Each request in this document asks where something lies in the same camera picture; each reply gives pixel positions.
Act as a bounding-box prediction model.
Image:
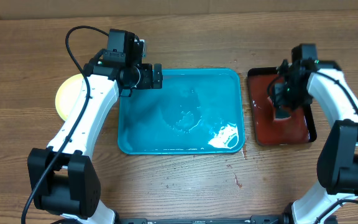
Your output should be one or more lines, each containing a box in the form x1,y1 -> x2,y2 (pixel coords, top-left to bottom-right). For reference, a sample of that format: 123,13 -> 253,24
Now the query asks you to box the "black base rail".
118,214 -> 293,224

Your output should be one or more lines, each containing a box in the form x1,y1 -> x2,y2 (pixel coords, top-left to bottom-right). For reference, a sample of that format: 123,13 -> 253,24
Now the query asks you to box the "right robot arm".
267,59 -> 358,223

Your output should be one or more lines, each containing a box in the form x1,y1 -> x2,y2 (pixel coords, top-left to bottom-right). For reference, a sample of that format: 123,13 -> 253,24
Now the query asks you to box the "black tray with red inside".
247,67 -> 317,146

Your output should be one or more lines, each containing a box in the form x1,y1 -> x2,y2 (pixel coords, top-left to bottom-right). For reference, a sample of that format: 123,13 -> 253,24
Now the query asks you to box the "orange sponge with green scourer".
274,106 -> 291,120

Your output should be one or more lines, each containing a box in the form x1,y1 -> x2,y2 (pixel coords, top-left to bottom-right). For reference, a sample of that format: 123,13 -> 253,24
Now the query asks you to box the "teal plastic tray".
117,68 -> 246,155

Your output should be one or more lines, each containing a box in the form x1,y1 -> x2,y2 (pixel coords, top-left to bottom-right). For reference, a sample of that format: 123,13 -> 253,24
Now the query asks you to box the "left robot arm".
21,59 -> 163,223

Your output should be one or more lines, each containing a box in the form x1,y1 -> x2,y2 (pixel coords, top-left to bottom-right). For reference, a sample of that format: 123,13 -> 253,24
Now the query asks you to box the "yellow plate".
55,73 -> 83,121

